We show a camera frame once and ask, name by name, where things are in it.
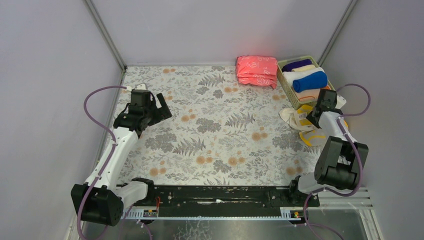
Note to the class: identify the floral tablecloth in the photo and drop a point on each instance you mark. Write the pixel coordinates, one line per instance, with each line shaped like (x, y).
(220, 133)

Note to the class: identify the aluminium frame rail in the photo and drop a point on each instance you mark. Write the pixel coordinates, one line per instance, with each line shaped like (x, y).
(327, 200)

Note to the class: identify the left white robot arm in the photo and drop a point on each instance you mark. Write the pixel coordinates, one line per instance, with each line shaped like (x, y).
(99, 199)

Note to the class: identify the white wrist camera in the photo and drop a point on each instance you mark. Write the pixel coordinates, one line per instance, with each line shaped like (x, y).
(340, 101)
(141, 86)

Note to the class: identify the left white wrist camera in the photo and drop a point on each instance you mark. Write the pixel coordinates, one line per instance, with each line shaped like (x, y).
(141, 86)

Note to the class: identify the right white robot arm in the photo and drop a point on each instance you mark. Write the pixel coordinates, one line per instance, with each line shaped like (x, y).
(339, 168)

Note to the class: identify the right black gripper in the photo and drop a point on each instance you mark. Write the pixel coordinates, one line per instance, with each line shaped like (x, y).
(325, 100)

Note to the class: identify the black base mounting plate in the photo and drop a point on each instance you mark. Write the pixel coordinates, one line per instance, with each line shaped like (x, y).
(258, 202)

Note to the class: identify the yellow white towel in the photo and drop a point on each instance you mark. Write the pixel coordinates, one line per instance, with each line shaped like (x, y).
(311, 135)

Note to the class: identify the purple rolled towel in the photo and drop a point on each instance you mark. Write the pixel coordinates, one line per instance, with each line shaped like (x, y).
(297, 64)

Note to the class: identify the cream crumpled towel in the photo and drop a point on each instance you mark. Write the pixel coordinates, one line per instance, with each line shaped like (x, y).
(291, 117)

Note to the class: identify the cream rolled towel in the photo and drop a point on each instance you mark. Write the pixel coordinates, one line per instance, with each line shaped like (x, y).
(304, 68)

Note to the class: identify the orange cartoon towel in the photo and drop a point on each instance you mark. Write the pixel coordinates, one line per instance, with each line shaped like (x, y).
(310, 95)

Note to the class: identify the blue towel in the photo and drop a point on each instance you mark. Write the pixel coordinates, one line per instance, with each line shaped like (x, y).
(316, 80)

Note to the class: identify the pink folded towel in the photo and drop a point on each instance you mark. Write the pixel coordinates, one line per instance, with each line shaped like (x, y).
(257, 70)

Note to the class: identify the white rolled towel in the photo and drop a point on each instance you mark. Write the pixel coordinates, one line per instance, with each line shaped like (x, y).
(291, 76)

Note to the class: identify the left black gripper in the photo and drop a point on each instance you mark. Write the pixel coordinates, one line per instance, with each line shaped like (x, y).
(151, 110)

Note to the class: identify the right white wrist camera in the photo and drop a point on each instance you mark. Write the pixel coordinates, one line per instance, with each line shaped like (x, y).
(340, 101)

